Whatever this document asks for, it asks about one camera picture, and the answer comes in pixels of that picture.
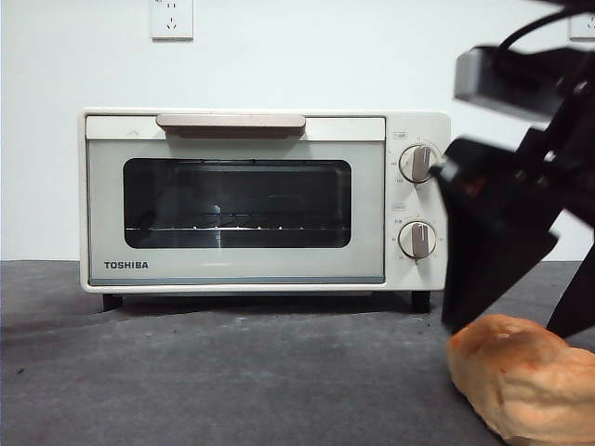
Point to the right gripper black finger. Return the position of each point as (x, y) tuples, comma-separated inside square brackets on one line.
[(581, 306), (488, 232)]

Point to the golden brown bread loaf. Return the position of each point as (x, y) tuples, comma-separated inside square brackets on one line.
[(520, 385)]

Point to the oven door with glass window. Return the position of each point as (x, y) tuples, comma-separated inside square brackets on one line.
[(232, 265)]

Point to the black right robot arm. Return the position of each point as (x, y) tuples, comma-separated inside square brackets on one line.
[(567, 176)]

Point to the cream oven control knob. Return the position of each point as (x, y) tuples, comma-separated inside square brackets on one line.
[(416, 163), (418, 240)]

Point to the cream Toshiba toaster oven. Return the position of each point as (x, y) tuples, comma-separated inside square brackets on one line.
[(418, 125)]

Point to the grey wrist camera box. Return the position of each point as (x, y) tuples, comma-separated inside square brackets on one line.
[(488, 83)]

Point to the white wall socket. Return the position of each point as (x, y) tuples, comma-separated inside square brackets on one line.
[(578, 30), (171, 21)]

